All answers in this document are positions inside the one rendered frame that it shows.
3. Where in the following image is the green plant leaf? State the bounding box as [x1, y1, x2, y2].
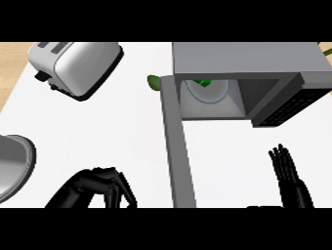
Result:
[147, 74, 164, 92]

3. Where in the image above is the silver toaster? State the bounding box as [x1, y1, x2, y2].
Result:
[27, 42, 126, 103]

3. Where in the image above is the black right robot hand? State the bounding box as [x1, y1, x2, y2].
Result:
[245, 144, 316, 209]

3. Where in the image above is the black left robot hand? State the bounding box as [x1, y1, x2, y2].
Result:
[45, 166, 139, 209]

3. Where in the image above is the silver round pot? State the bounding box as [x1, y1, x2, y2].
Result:
[0, 128, 38, 208]

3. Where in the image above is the grey microwave door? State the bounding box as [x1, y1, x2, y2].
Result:
[160, 74, 200, 209]

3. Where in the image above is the green milk carton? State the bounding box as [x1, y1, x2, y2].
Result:
[192, 79, 214, 89]

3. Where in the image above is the grey microwave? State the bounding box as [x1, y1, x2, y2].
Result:
[172, 42, 332, 129]

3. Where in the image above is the white microwave turntable plate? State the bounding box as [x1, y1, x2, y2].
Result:
[185, 79, 232, 104]

